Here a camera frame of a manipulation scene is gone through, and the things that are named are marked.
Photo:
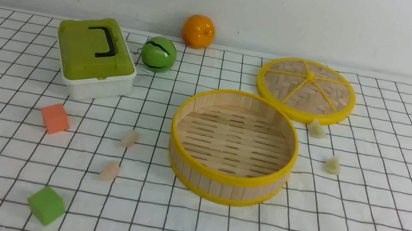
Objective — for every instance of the pink dumpling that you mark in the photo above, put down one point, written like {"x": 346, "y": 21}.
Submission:
{"x": 129, "y": 139}
{"x": 109, "y": 172}

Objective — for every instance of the pale yellow dumpling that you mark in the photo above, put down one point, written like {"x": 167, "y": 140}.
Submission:
{"x": 333, "y": 165}
{"x": 316, "y": 130}

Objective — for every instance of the bamboo steamer tray yellow rim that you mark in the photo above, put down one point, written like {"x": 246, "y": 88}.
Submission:
{"x": 232, "y": 147}

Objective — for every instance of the bamboo steamer lid yellow rim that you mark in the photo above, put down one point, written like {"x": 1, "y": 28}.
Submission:
{"x": 306, "y": 91}

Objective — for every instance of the green ball with black stripes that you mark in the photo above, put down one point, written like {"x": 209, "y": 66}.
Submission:
{"x": 159, "y": 54}

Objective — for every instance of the orange fruit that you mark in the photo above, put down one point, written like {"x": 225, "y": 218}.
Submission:
{"x": 198, "y": 32}

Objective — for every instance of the green-lidded white plastic box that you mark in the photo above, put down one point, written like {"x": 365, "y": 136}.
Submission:
{"x": 95, "y": 60}

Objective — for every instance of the orange foam cube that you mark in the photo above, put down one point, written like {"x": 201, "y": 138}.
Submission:
{"x": 55, "y": 118}

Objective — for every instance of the green foam cube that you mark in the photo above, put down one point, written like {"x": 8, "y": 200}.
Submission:
{"x": 46, "y": 205}

